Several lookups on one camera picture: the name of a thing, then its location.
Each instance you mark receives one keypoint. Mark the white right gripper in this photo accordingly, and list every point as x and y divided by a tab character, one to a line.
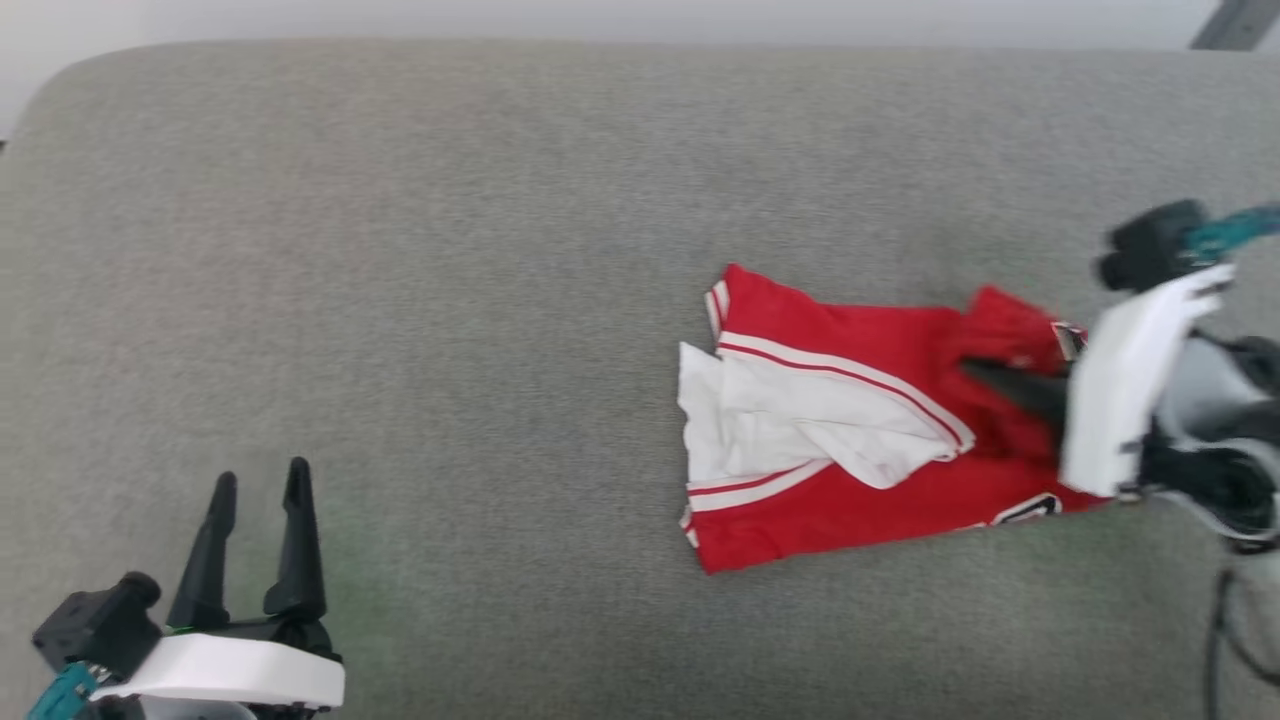
1130	390

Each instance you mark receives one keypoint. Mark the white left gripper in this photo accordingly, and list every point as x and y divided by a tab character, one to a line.
240	672

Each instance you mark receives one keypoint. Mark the red and white garment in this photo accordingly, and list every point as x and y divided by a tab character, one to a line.
850	450

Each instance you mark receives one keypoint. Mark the grey and black right arm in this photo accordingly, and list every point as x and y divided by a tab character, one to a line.
1215	440

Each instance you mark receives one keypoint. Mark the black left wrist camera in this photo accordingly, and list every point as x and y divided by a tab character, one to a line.
95	625

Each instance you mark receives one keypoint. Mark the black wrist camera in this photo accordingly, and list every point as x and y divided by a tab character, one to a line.
1150	245
95	625

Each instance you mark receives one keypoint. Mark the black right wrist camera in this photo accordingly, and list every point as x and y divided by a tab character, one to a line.
1150	245

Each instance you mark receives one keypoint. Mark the teal left camera connector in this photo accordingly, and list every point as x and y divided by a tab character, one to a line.
60	695

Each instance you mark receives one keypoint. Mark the teal camera connector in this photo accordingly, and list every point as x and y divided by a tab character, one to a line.
60	695
1230	230

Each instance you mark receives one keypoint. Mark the teal right camera connector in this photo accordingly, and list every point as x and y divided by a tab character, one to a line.
1230	230

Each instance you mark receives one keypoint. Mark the grey metal post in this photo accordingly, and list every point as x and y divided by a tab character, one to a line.
1235	25

